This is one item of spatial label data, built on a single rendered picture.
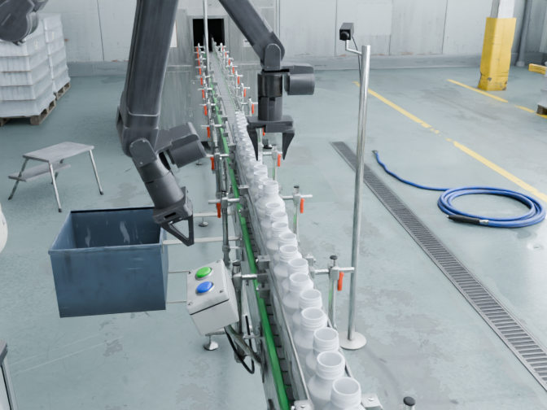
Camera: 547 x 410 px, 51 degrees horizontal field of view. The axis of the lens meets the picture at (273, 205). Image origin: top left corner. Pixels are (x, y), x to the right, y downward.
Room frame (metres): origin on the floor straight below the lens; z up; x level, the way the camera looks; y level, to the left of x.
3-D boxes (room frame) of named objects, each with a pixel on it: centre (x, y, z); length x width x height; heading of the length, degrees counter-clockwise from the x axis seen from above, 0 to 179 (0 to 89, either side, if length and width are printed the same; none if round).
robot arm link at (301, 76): (1.32, -0.03, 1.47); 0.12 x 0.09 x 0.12; 99
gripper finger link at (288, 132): (1.31, -0.01, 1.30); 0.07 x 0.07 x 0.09; 8
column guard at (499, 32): (9.33, -3.54, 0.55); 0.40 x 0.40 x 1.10; 8
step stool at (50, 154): (4.43, 1.79, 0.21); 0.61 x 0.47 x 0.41; 61
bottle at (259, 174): (1.49, 0.04, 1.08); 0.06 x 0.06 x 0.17
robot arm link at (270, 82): (1.31, 0.00, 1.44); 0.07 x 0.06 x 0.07; 99
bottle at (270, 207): (1.25, 0.00, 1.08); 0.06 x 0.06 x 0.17
